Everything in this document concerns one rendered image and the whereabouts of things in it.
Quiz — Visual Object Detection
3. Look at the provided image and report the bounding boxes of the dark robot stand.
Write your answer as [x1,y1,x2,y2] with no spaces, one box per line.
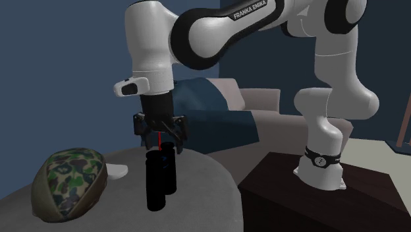
[237,151,411,232]

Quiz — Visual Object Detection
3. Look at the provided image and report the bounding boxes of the grey upholstered seat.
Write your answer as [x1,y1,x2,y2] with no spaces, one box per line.
[0,146,244,232]

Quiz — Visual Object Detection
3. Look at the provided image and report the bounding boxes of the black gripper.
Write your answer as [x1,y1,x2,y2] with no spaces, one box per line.
[132,92,189,155]

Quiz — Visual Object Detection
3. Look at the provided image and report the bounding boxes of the black cylinder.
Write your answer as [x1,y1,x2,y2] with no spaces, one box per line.
[160,141,178,196]
[145,150,167,212]

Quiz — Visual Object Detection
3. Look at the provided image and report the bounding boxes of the dark blue blanket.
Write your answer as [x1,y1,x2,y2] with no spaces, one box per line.
[140,76,261,156]

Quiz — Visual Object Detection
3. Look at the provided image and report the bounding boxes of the beige sofa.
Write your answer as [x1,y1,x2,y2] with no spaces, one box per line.
[205,77,354,186]

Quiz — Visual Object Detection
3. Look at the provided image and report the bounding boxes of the camouflage cap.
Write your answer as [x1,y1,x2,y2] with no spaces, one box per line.
[31,147,129,223]

